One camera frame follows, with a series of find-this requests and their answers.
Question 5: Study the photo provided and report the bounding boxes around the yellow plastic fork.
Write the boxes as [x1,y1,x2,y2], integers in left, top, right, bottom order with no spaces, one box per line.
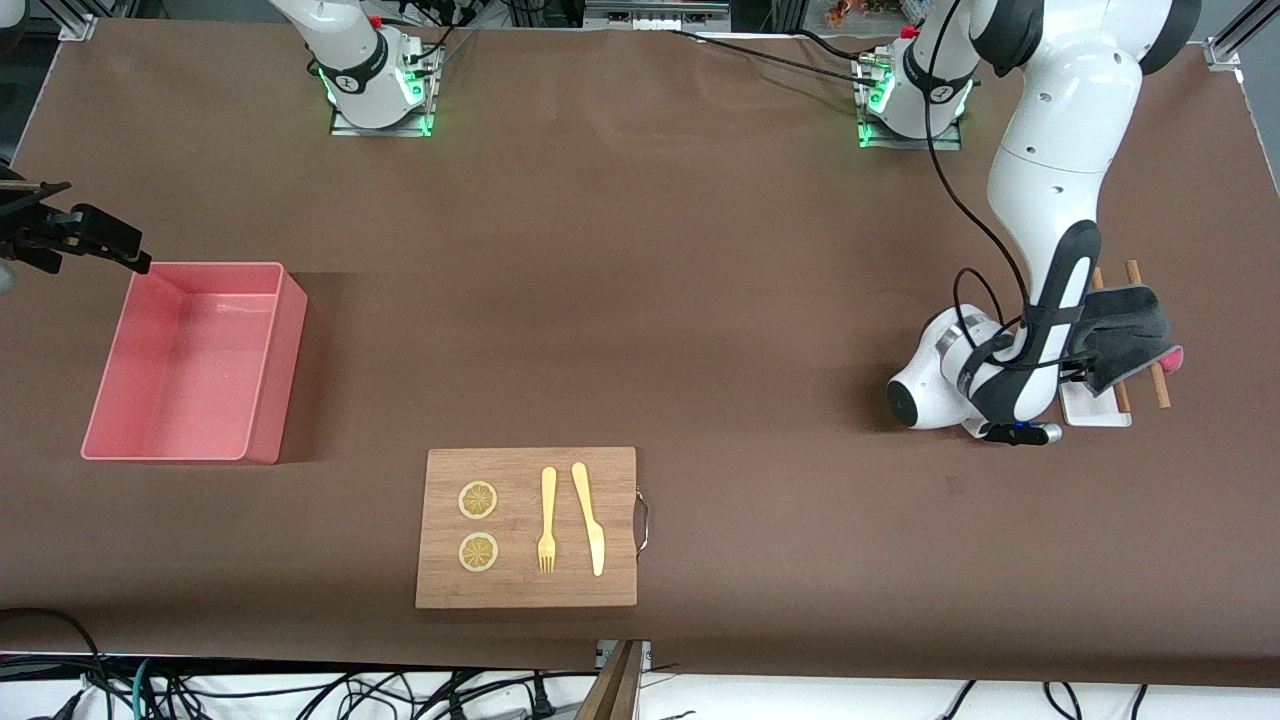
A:
[537,467,559,574]

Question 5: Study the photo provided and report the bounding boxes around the short black table cable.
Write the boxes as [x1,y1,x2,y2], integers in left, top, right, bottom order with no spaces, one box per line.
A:
[795,28,891,65]

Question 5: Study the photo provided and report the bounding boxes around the grey power strip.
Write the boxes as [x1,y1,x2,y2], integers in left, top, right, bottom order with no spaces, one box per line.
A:
[585,0,732,31]

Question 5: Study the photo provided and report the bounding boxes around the long black table cable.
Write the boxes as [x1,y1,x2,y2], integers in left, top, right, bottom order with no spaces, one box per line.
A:
[665,28,883,86]

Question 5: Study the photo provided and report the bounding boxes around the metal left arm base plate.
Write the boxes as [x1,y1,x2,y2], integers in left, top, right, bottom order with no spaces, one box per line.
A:
[857,50,964,151]

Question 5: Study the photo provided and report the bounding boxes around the white rectangular rack tray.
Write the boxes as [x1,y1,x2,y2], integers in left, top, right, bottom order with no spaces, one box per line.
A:
[1058,383,1133,428]

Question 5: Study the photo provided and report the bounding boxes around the brown wooden post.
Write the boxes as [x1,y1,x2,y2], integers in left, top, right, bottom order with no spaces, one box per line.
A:
[575,640,646,720]

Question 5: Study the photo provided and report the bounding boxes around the grey and pink cloth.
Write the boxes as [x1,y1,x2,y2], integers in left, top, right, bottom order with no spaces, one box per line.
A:
[1075,285,1185,394]

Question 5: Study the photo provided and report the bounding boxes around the pink plastic bin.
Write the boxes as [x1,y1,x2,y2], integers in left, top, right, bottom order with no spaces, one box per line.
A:
[81,262,309,465]

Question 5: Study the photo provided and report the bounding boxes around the aluminium frame profile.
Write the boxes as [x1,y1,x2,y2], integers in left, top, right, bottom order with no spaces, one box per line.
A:
[55,0,101,41]
[1205,0,1280,71]

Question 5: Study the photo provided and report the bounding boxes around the wooden cutting board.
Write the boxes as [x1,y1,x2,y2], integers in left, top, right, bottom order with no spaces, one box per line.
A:
[415,447,652,610]

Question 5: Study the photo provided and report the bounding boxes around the yellow plastic knife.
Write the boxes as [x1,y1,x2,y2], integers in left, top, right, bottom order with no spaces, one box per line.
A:
[571,462,606,577]

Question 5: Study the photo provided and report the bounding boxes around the thick black floor cable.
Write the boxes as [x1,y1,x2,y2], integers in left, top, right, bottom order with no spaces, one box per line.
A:
[0,606,106,720]

